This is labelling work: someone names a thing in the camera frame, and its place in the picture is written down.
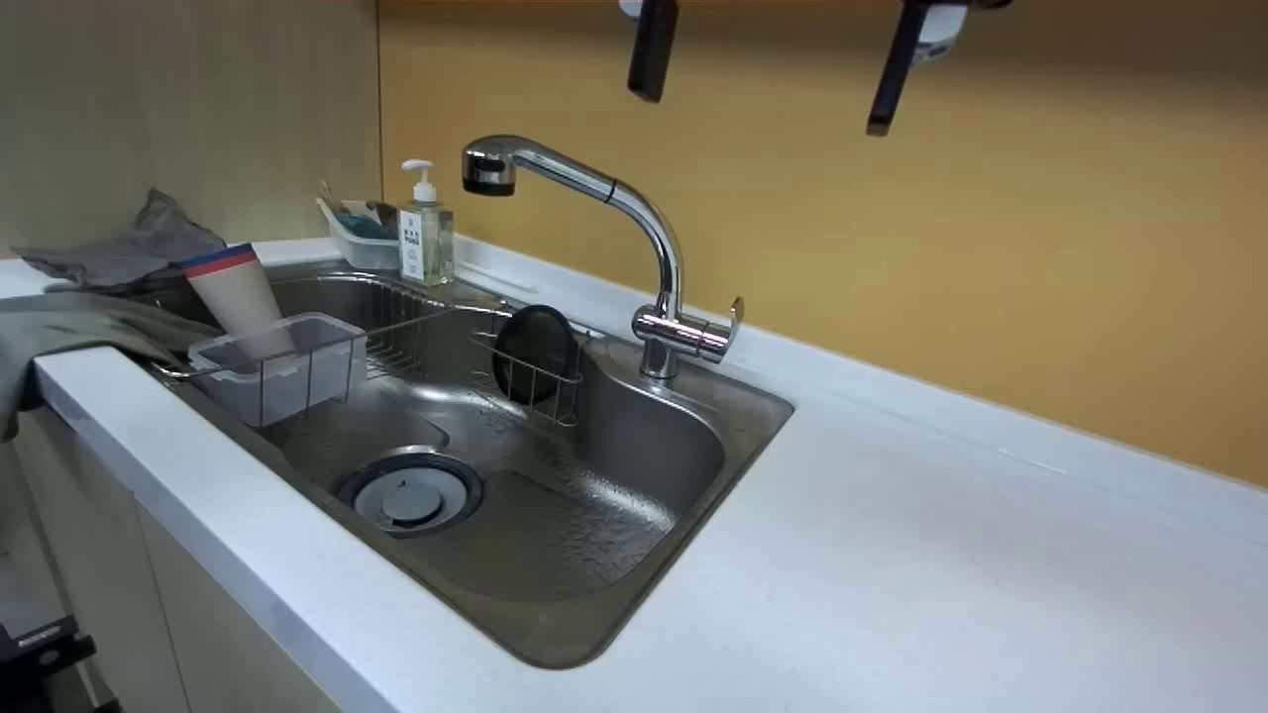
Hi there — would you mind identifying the clear plastic container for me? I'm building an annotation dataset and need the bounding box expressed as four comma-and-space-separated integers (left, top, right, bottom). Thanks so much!
185, 308, 374, 430

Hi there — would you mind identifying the black box-shaped object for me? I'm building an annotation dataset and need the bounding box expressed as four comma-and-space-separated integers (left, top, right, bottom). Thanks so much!
0, 615, 99, 713

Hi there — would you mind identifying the grey drain cover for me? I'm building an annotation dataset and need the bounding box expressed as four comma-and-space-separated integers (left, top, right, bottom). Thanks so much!
328, 446, 488, 539

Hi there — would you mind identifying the chrome tap handle lever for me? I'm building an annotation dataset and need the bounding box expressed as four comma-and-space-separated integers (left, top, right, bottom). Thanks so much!
708, 292, 749, 363

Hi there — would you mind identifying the chrome faucet with spout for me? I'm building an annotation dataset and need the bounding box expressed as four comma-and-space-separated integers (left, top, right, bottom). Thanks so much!
456, 131, 735, 397

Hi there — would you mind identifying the stainless steel sink basin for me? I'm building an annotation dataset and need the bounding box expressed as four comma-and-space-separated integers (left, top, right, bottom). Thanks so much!
134, 260, 802, 673

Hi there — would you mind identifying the silver wrist camera bar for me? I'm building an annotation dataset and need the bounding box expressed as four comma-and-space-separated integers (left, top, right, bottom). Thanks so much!
614, 0, 978, 69

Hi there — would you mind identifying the teal sponge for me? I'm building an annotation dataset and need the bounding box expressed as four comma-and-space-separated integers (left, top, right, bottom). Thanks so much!
337, 199, 402, 242

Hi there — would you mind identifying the blue-grey cloth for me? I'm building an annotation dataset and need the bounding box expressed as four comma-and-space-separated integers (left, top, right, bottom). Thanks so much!
15, 185, 230, 296

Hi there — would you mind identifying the white cup blue red rim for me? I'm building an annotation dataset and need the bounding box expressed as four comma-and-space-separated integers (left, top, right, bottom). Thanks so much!
177, 242, 288, 341

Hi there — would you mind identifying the white cabinet front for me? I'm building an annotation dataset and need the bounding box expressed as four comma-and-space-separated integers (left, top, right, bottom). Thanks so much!
7, 391, 349, 713

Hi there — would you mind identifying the clear soap pump bottle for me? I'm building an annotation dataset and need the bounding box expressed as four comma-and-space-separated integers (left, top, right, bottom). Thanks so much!
396, 154, 460, 288

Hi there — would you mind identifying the olive-grey cloth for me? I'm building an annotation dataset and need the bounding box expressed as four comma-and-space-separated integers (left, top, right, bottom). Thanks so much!
0, 288, 221, 444

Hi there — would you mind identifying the wire sink rack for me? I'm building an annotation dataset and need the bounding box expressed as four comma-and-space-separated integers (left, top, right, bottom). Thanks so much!
312, 267, 522, 389

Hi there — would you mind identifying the wire sponge holder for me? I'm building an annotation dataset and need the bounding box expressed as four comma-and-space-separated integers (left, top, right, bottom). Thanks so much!
477, 322, 596, 428

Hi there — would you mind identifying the white plastic tray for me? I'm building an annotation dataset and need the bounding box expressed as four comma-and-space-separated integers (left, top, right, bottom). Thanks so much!
312, 195, 408, 277

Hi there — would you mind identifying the black round strainer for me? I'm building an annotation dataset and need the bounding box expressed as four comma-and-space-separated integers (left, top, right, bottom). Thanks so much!
492, 300, 584, 407

